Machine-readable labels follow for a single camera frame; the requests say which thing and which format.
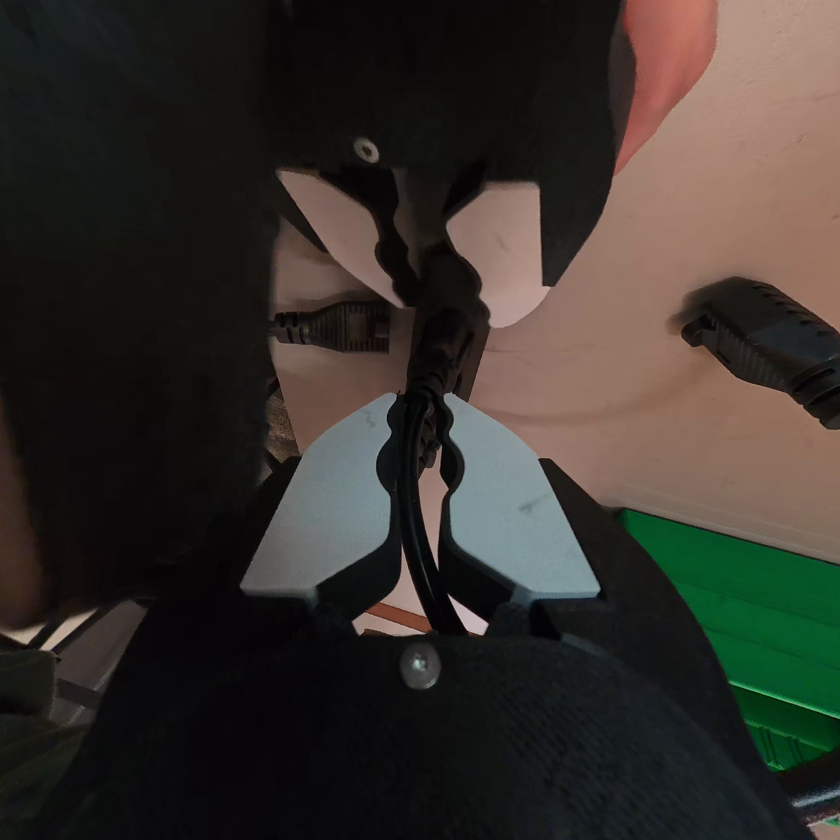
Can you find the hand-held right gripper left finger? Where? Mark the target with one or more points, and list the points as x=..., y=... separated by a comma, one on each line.
x=328, y=512

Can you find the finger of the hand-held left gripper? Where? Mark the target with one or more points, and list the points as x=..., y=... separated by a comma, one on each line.
x=508, y=262
x=341, y=223

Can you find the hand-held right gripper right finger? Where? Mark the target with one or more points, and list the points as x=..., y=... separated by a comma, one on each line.
x=518, y=518

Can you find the person's left hand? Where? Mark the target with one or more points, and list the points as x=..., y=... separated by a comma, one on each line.
x=669, y=52

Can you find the green box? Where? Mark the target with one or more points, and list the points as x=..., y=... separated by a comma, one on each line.
x=754, y=590

